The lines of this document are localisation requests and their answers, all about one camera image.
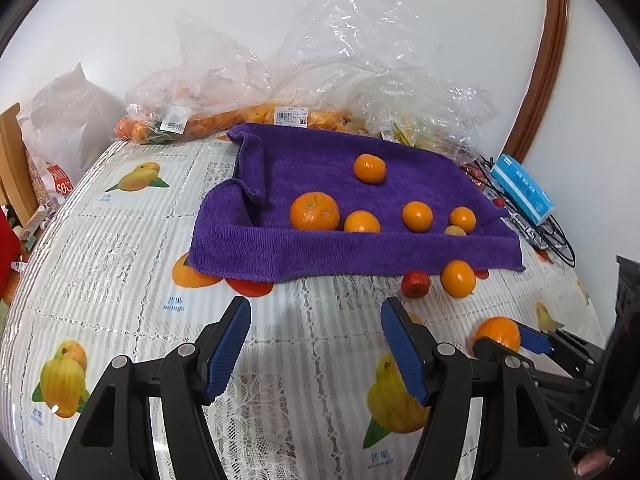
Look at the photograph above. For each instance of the person's right hand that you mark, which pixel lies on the person's right hand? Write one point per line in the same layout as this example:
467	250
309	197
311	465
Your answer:
592	466

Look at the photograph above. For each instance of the small orange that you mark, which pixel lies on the small orange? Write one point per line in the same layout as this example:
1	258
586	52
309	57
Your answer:
462	218
458	278
362	222
417	216

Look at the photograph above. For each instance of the mango printed tablecloth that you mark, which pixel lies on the mango printed tablecloth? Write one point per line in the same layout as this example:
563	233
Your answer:
125	270

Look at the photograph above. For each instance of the large orange mandarin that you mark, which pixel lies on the large orange mandarin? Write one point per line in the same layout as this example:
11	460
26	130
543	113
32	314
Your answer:
315	211

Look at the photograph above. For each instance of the clear bag of cherry tomatoes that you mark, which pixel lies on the clear bag of cherry tomatoes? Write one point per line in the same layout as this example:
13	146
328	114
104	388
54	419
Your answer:
472	170

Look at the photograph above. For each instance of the purple towel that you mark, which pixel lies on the purple towel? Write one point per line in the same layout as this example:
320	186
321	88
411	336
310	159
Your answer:
300	255

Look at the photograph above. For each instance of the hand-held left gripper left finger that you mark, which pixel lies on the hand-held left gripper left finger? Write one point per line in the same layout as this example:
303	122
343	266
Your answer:
227	345

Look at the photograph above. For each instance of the clear bag of kumquats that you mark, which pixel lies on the clear bag of kumquats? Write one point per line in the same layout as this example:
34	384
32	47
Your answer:
240	115

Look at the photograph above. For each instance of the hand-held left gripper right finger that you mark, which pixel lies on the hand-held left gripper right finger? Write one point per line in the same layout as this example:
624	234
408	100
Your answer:
405	355

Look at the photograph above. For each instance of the blue tissue pack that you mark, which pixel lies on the blue tissue pack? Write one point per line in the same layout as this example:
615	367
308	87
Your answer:
522	187

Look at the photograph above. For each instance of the clear bag of yellow produce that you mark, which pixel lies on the clear bag of yellow produce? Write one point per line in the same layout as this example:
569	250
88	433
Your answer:
415	135

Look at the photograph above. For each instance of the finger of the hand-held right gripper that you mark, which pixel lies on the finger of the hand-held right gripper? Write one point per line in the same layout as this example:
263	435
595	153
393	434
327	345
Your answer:
487	348
532	338

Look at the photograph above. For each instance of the pale yellow kumquat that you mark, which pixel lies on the pale yellow kumquat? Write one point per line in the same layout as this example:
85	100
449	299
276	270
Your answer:
454	231

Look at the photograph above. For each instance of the white plastic bag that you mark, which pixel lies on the white plastic bag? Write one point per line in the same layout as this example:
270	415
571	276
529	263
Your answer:
65	110

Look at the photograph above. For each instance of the brown wooden door frame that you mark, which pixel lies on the brown wooden door frame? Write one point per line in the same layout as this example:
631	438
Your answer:
550	50

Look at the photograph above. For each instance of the clear bag of leafy mandarins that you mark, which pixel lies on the clear bag of leafy mandarins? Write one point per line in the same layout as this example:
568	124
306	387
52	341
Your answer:
150	130

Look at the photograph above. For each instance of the small red apple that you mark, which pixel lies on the small red apple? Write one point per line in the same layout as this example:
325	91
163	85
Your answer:
416	284

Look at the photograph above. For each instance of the wooden chair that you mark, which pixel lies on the wooden chair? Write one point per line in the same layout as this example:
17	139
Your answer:
10	160

